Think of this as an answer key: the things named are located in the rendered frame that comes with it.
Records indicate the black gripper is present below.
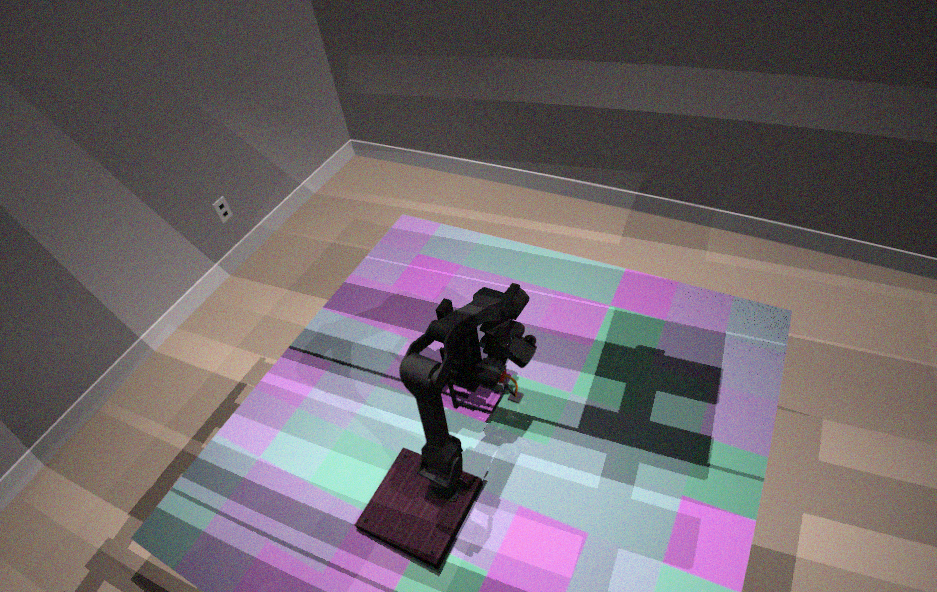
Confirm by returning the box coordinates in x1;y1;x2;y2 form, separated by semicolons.
470;320;525;389

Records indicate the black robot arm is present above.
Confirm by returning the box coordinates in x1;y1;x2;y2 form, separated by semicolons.
399;283;537;502

